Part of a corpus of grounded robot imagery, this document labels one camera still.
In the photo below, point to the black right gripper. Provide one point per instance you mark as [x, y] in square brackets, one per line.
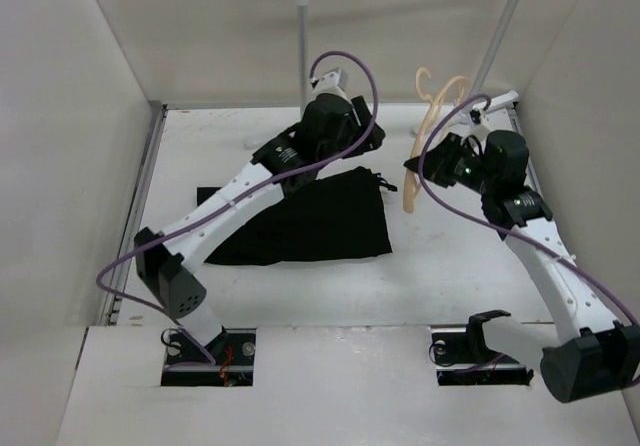
[437, 161]

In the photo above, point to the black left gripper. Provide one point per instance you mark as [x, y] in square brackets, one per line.
[358, 118]

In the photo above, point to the beige wooden clothes hanger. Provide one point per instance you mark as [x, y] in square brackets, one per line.
[411, 185]

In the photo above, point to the black trousers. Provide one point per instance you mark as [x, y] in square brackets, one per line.
[341, 217]

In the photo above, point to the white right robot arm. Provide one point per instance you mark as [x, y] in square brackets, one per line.
[592, 351]

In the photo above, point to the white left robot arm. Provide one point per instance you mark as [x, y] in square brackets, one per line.
[166, 262]

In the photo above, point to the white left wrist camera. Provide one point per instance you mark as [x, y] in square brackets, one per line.
[332, 82]

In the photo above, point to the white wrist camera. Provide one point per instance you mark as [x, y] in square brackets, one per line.
[332, 82]
[479, 118]

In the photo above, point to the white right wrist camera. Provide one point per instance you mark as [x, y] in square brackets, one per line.
[479, 118]

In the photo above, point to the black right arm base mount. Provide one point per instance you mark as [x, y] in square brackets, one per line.
[462, 357]

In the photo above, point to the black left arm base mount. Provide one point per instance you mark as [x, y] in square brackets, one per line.
[186, 366]

